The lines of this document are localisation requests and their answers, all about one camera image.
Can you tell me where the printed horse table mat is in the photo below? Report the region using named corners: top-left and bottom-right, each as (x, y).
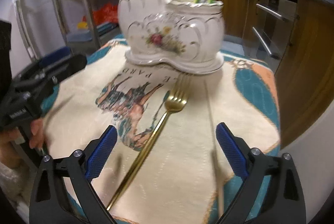
top-left (42, 35), bottom-right (280, 223)

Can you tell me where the built-in oven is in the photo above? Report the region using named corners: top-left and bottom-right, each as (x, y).
top-left (250, 0), bottom-right (298, 72)

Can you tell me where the wooden kitchen cabinet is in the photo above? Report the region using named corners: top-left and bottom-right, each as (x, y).
top-left (220, 0), bottom-right (333, 147)

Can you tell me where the white refrigerator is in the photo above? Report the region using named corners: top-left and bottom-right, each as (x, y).
top-left (4, 0), bottom-right (66, 63)

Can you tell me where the gold fork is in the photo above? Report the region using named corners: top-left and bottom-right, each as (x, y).
top-left (106, 74), bottom-right (192, 211)

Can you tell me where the left hand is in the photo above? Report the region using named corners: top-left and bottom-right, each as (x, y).
top-left (1, 118), bottom-right (45, 169)

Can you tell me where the white floral ceramic utensil holder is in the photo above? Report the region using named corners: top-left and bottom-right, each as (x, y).
top-left (118, 0), bottom-right (225, 75)

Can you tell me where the red plastic bag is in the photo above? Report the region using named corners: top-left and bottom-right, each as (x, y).
top-left (93, 3), bottom-right (118, 25)

